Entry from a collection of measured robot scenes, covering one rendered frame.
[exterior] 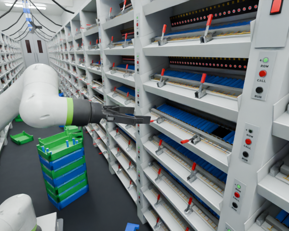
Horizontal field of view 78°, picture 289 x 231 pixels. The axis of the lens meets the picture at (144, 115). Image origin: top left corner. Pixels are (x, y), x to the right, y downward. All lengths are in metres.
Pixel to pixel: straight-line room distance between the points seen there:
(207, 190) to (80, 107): 0.61
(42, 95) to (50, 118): 0.07
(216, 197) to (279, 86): 0.49
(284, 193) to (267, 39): 0.41
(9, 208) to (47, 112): 0.59
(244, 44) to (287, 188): 0.42
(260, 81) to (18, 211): 1.06
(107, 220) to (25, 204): 0.79
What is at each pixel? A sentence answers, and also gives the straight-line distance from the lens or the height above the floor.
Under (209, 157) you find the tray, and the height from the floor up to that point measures 0.89.
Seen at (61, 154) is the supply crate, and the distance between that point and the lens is 1.61.
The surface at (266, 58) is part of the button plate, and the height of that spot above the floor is 1.25.
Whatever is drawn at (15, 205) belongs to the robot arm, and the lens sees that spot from 1.08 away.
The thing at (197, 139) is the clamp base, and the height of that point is 0.92.
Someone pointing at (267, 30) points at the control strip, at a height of 1.32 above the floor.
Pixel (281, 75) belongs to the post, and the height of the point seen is 1.21.
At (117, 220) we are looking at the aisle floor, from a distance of 1.68.
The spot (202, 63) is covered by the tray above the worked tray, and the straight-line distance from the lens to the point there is 0.92.
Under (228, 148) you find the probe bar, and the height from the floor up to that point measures 0.94.
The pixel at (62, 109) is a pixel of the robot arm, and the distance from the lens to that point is 0.59.
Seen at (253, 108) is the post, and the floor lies 1.12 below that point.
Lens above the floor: 1.27
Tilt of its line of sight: 19 degrees down
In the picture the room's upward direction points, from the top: straight up
